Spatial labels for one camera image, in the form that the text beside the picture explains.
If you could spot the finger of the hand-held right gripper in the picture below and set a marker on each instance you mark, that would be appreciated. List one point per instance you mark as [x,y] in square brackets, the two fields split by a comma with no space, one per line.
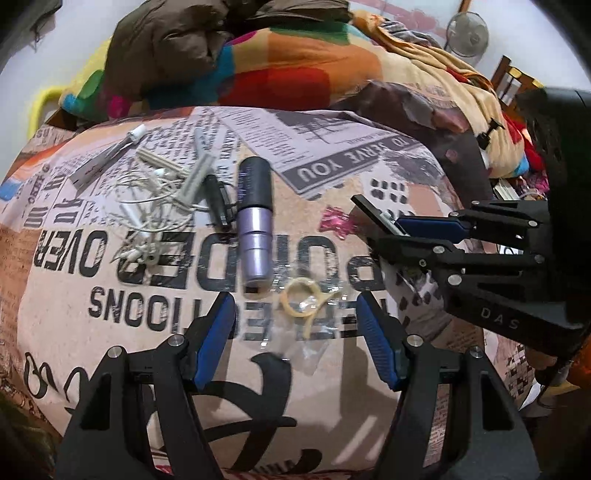
[429,227]
[406,249]

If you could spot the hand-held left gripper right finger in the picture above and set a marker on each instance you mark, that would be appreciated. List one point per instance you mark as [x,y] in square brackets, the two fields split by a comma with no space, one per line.
[376,337]

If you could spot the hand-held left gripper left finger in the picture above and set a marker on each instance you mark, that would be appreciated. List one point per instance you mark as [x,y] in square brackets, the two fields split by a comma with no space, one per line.
[214,332]

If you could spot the white ribbed disposable razor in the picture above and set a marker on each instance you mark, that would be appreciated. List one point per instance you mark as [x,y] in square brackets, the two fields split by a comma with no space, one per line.
[159,160]

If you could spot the white toothpaste tube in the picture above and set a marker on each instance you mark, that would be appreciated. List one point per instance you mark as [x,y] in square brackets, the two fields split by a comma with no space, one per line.
[104,161]

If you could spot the red cloth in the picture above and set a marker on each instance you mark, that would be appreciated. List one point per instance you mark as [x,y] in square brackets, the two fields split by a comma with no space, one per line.
[531,152]

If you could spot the pink candy wrapper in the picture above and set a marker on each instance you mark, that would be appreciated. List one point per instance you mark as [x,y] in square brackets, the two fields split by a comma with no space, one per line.
[337,221]

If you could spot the newspaper print bedsheet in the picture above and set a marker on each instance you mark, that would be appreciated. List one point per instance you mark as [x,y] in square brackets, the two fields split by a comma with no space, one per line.
[138,369]

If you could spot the tangled white earphones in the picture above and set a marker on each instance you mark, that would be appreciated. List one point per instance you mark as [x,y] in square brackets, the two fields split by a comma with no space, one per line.
[143,249]

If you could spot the black plastic clip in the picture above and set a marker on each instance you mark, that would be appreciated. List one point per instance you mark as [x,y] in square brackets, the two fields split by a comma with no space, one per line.
[217,203]

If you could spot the beige patterned blanket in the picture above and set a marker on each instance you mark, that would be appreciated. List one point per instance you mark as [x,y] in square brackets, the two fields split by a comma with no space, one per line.
[461,92]

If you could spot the wooden chair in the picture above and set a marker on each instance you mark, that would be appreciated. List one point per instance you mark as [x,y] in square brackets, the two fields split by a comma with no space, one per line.
[501,74]

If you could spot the grey disposable razor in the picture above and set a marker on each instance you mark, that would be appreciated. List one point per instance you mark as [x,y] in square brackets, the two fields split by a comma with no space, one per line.
[196,170]

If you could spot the grey electric fan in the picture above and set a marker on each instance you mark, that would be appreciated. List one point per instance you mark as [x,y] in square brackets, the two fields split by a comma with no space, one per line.
[466,32]

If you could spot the colourful patchwork blanket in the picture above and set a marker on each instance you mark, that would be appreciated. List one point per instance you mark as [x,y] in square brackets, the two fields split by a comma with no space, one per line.
[286,69]

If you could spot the wooden pole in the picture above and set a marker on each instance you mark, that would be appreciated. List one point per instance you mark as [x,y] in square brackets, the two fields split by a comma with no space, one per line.
[465,4]

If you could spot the wooden bed headboard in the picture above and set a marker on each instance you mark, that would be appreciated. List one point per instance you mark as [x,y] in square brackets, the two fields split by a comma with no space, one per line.
[64,121]

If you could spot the yellow plastic chair back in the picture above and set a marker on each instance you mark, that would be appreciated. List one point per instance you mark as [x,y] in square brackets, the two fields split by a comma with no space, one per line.
[39,99]

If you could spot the brown puffer jacket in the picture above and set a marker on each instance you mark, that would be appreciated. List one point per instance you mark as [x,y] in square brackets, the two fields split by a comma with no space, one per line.
[175,41]

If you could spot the black wall screen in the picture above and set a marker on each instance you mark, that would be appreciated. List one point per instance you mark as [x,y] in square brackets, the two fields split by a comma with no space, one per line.
[48,7]

